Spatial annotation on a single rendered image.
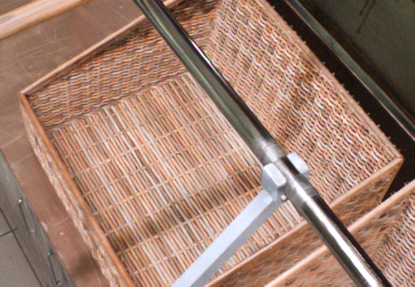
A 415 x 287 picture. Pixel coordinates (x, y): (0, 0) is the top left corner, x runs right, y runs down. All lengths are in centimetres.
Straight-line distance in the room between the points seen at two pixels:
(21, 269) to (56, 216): 64
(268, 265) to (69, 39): 79
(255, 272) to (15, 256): 103
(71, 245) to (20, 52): 52
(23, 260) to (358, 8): 124
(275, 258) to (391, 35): 40
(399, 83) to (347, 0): 17
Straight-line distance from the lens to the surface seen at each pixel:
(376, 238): 147
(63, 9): 113
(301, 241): 142
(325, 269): 142
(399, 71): 136
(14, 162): 174
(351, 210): 144
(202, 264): 104
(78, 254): 160
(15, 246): 232
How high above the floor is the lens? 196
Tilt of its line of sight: 52 degrees down
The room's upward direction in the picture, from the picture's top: 1 degrees clockwise
